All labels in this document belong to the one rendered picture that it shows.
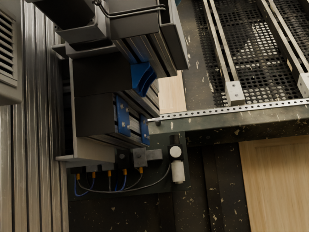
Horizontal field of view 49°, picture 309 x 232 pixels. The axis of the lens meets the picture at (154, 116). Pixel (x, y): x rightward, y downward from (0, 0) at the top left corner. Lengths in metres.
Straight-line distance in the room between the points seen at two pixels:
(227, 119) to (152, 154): 0.35
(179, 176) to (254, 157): 0.47
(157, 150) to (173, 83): 0.44
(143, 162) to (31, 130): 0.66
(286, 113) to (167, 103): 0.52
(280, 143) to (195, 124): 0.47
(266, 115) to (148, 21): 0.93
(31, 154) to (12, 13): 0.26
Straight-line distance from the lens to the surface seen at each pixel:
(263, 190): 1.67
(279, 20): 2.01
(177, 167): 1.32
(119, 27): 0.64
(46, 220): 0.74
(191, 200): 1.65
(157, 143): 1.39
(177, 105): 1.55
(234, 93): 1.52
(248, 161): 1.66
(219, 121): 1.43
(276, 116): 1.47
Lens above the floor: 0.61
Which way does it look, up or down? 11 degrees up
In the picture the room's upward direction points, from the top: 6 degrees counter-clockwise
